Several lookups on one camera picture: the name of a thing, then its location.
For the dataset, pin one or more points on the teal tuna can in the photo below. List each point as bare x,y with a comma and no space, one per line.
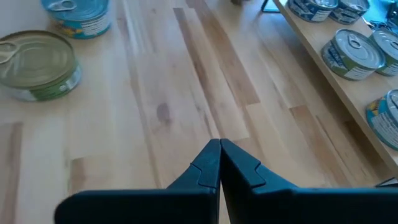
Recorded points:
384,121
81,18

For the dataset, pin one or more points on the blue tuna can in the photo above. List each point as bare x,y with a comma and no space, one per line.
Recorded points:
351,12
311,11

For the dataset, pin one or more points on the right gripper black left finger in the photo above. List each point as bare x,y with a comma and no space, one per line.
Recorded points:
155,208

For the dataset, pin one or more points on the green tuna can gold lid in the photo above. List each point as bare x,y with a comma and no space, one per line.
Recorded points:
34,62

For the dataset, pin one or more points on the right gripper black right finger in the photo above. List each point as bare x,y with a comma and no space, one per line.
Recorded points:
311,208

